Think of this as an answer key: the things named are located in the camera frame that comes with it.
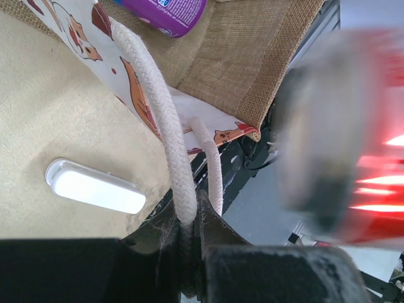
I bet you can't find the white oblong plastic case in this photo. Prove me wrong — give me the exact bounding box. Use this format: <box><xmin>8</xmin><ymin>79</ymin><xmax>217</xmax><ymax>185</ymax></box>
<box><xmin>45</xmin><ymin>158</ymin><xmax>146</xmax><ymax>215</ymax></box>

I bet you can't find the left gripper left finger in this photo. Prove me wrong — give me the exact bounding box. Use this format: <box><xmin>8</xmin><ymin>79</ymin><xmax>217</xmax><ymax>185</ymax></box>
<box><xmin>1</xmin><ymin>203</ymin><xmax>181</xmax><ymax>302</ymax></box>

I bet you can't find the red cola can back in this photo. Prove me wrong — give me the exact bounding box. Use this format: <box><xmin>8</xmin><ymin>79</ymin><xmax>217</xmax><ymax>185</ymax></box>
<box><xmin>276</xmin><ymin>27</ymin><xmax>403</xmax><ymax>251</ymax></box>

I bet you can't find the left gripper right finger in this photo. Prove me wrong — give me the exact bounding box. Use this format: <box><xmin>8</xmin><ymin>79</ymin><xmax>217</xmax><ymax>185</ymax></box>
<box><xmin>196</xmin><ymin>190</ymin><xmax>369</xmax><ymax>302</ymax></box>

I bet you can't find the canvas bag with cat print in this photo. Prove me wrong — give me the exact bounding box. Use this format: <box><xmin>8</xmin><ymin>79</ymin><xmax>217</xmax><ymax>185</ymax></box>
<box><xmin>1</xmin><ymin>1</ymin><xmax>323</xmax><ymax>226</ymax></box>

